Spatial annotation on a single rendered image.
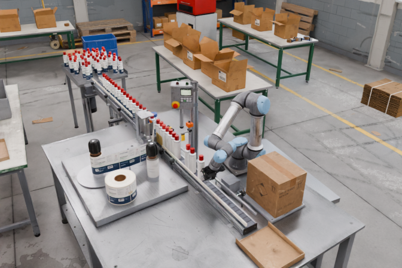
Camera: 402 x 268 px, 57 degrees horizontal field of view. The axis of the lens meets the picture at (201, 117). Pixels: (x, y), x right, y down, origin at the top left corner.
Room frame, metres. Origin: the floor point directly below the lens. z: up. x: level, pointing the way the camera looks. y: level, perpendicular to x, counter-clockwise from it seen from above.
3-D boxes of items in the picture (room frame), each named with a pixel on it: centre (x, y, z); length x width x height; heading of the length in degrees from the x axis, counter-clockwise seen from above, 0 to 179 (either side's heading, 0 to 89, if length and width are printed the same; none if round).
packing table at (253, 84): (4.99, -0.04, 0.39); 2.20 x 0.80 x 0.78; 26
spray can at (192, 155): (2.24, 0.06, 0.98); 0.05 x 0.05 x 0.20
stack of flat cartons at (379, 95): (5.25, -2.95, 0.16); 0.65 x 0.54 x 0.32; 31
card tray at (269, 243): (1.54, -0.40, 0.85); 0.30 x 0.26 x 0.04; 33
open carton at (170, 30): (5.74, 0.42, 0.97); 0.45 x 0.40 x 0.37; 118
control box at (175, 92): (2.51, 0.14, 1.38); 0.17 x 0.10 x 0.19; 88
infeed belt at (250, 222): (2.38, 0.15, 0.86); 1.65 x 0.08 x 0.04; 33
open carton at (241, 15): (7.58, -0.86, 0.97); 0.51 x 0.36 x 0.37; 119
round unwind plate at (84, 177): (2.19, 0.74, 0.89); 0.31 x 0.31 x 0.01
